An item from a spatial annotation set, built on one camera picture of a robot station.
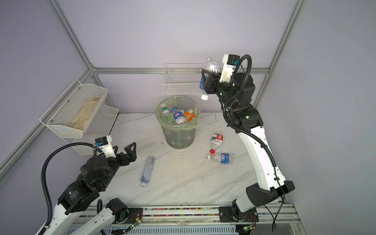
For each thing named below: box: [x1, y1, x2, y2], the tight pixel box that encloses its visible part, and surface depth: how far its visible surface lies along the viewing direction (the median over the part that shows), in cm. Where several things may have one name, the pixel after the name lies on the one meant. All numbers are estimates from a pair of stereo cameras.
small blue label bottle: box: [173, 111, 188, 125], surface depth 84 cm
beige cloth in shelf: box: [69, 94, 105, 131], surface depth 81 cm
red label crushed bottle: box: [209, 133, 224, 155], surface depth 103 cm
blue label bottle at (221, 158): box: [206, 152, 234, 165], surface depth 92 cm
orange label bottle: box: [183, 108, 196, 123], surface depth 91 cm
